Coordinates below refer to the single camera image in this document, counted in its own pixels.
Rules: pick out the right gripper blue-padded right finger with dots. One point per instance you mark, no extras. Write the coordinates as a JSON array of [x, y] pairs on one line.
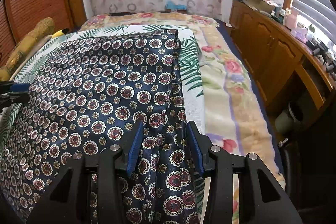
[[261, 198]]

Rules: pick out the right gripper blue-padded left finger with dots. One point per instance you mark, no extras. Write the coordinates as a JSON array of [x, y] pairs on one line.
[[67, 199]]

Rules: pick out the navy patterned satin shirt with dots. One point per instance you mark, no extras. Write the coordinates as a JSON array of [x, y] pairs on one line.
[[86, 94]]

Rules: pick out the gold patterned pillow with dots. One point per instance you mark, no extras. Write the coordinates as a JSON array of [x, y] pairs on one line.
[[27, 46]]

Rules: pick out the yellow Pikachu plush toy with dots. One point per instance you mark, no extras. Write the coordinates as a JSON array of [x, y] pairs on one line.
[[60, 33]]

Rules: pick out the floral and leaf bedspread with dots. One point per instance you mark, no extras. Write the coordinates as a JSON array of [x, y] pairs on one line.
[[219, 94]]

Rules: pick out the wooden sideboard cabinet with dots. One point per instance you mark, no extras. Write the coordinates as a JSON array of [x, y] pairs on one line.
[[283, 68]]

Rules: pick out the pink bottle on sideboard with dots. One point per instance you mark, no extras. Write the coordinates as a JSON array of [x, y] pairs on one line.
[[291, 19]]

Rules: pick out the blue item behind bed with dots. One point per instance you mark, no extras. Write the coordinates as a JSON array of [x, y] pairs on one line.
[[170, 5]]

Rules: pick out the cardboard box on sideboard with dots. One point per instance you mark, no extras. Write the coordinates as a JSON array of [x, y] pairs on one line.
[[260, 5]]

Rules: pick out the white zebra window blind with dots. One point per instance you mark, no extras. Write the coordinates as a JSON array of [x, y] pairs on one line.
[[318, 12]]

